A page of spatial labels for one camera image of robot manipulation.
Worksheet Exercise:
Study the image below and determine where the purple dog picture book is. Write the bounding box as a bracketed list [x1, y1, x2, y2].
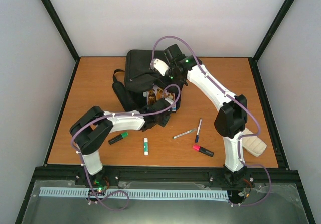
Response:
[143, 85, 176, 113]

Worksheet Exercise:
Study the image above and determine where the black student backpack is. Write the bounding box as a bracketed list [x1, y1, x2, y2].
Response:
[112, 50, 183, 111]

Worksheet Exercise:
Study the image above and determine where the cream quilted pencil case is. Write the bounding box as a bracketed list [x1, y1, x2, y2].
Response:
[242, 128, 267, 157]

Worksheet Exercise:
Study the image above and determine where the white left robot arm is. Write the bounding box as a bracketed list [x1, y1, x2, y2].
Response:
[70, 98, 174, 185]

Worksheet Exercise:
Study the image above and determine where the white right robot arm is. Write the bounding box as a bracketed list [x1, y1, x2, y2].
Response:
[164, 44, 248, 186]

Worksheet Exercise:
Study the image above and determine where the green tipped white marker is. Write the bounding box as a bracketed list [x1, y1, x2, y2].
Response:
[173, 128, 197, 139]

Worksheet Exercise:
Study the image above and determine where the white green glue stick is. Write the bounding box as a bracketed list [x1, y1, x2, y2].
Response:
[143, 138, 149, 156]

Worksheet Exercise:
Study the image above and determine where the green highlighter marker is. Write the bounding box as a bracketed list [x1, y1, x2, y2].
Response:
[108, 132, 129, 145]

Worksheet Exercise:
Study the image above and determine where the blue capped white pen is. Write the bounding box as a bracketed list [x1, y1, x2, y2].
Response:
[195, 118, 202, 143]

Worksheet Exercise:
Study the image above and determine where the pink highlighter marker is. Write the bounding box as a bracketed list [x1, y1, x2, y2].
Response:
[192, 144, 214, 157]

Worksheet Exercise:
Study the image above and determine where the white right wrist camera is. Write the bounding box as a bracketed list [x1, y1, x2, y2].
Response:
[150, 58, 169, 76]

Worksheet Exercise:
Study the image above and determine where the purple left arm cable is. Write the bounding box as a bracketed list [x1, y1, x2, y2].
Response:
[71, 84, 181, 211]

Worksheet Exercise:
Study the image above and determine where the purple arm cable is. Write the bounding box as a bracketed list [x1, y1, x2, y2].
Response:
[149, 35, 272, 207]
[71, 84, 181, 211]

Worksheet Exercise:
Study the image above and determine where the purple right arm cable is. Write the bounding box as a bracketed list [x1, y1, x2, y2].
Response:
[149, 35, 272, 207]

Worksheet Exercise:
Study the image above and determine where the light blue cable duct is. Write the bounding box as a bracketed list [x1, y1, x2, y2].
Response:
[39, 187, 229, 202]

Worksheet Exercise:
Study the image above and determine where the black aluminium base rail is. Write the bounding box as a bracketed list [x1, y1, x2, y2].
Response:
[32, 165, 299, 192]

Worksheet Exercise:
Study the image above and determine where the right black frame post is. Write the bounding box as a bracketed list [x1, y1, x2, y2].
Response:
[252, 0, 305, 61]

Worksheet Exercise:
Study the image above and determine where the black frame post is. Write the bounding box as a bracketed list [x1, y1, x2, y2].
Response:
[41, 0, 80, 62]
[252, 0, 305, 61]

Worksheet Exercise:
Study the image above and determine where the left black frame post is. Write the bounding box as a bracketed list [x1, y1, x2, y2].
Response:
[41, 0, 80, 62]

